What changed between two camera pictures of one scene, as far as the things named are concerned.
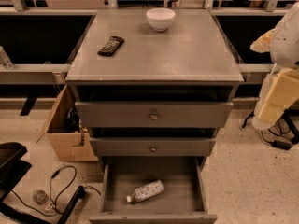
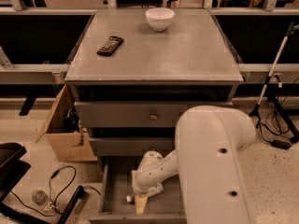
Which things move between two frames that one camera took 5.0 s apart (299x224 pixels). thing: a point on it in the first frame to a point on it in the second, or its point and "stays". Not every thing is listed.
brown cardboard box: x=63 y=130 stays
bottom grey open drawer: x=184 y=199 stays
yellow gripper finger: x=263 y=43 to x=135 y=175
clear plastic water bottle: x=146 y=191 stays
